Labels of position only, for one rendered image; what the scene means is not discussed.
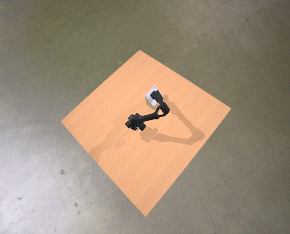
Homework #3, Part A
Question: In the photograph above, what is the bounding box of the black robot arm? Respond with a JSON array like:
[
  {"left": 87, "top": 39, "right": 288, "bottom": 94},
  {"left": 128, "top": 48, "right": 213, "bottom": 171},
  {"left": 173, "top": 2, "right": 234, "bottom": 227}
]
[{"left": 125, "top": 90, "right": 170, "bottom": 131}]

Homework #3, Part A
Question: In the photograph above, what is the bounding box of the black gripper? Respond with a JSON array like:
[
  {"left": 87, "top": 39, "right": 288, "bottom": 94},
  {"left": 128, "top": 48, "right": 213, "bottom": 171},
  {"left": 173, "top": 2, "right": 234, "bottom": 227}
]
[{"left": 128, "top": 114, "right": 146, "bottom": 131}]

